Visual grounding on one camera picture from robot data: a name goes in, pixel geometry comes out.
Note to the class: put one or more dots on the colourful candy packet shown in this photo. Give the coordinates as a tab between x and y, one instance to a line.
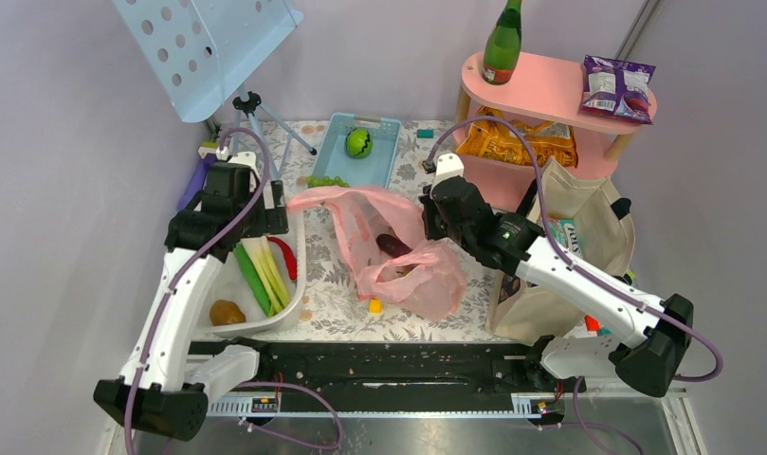
564	232

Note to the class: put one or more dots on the green toy watermelon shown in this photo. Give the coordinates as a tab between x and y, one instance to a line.
358	143

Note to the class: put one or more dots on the orange toy food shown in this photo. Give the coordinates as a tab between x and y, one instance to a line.
226	312

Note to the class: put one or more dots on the green glass bottle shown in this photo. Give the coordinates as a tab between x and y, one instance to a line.
503	45

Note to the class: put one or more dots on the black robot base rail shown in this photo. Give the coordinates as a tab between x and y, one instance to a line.
397	377

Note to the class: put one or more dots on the purple snack packet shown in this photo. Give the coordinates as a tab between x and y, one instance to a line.
617	89

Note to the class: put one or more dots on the green grapes bunch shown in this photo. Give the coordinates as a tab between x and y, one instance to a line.
325	181

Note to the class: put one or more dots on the pink two-tier wooden shelf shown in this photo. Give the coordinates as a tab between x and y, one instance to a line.
543	97

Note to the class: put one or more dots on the pink plastic grocery bag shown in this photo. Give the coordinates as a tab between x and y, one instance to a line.
429	282

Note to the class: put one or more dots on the yellow small block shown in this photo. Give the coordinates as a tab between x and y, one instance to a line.
374	306

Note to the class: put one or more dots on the light blue perforated basket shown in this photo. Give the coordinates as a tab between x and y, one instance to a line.
374	169

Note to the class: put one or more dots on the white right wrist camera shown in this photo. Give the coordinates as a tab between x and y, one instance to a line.
444	167

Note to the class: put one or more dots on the purple eggplant toy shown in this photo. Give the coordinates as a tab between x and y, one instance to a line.
392	246

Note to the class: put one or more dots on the purple dumbbell toy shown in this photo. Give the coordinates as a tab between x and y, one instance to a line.
207	156

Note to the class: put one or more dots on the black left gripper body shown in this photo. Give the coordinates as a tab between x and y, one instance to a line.
263	220

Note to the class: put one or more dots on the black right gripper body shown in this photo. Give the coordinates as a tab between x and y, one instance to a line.
435	225

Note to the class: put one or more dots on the beige floral canvas tote bag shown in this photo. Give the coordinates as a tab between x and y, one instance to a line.
523	311

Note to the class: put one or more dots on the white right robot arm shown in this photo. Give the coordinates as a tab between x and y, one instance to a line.
650	335

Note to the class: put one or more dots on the green leek toy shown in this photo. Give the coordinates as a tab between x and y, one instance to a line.
260	254

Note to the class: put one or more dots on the light blue music stand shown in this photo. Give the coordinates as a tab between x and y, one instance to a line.
202	52

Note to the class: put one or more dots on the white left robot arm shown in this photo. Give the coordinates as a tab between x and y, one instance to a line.
153	393

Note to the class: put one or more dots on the green cucumber toy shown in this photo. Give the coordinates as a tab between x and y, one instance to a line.
253	280

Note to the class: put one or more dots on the red chili pepper toy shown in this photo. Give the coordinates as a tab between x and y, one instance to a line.
289	257

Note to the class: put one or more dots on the red orange small block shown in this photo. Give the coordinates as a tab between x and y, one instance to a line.
592	325

